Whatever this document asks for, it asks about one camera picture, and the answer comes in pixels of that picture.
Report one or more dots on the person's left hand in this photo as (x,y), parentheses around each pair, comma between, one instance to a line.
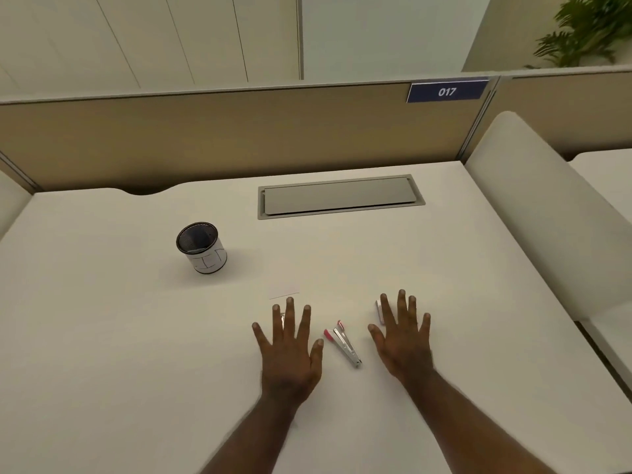
(291,365)

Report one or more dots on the person's right hand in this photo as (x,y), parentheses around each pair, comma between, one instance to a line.
(407,350)

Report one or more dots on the small box of staples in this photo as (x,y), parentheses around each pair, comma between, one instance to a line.
(379,313)

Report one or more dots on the pink metal stapler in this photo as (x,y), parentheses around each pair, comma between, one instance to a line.
(345,347)

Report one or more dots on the white paper sheet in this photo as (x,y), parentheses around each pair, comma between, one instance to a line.
(284,286)

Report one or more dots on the person's left forearm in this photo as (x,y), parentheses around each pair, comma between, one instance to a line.
(252,439)

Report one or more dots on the person's right forearm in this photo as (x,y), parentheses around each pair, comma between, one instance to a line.
(474,429)

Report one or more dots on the black mesh pen holder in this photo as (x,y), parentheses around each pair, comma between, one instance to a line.
(207,261)

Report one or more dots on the white curved desk divider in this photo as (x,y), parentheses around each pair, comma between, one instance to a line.
(12,202)
(543,217)

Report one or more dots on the long beige partition panel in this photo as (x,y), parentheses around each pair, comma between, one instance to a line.
(222,138)

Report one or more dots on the white neighbour desk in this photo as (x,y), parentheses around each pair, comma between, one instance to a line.
(612,192)

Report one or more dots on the blue number sign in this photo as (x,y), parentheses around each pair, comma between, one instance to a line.
(447,91)

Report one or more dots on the beige side partition panel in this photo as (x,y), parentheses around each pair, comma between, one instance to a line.
(12,167)
(568,108)

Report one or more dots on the white tall cabinet row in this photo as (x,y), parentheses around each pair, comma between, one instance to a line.
(148,39)

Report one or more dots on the green potted plant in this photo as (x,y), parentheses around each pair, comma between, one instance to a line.
(587,29)

